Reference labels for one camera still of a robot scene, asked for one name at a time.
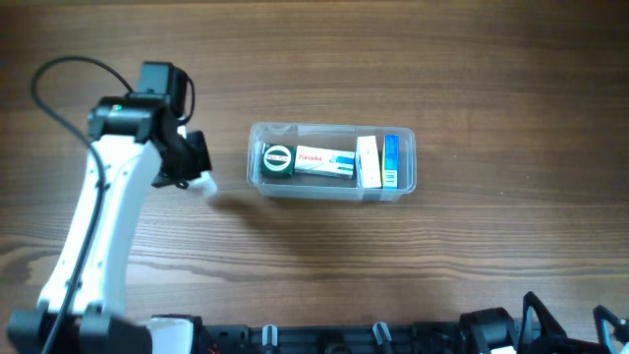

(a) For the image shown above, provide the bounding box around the green Zam-Buk box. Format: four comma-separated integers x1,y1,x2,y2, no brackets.
259,143,296,178

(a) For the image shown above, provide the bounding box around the white medicine box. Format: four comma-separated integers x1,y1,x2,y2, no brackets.
356,136,382,189

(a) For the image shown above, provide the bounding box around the white Panadol box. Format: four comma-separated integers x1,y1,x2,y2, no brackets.
294,146,355,179

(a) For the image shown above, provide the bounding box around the clear plastic container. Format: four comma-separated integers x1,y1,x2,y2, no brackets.
247,123,418,202

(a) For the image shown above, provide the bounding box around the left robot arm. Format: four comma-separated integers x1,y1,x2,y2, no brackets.
7,62,217,353

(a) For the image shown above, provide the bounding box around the blue medicine box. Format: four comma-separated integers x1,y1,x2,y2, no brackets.
381,135,399,189

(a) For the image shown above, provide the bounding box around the left black cable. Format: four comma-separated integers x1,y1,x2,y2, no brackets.
29,55,137,354

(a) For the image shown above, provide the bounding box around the small white bottle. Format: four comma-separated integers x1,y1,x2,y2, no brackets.
188,171,218,199

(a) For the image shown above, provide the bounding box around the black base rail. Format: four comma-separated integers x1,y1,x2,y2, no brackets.
204,322,462,354

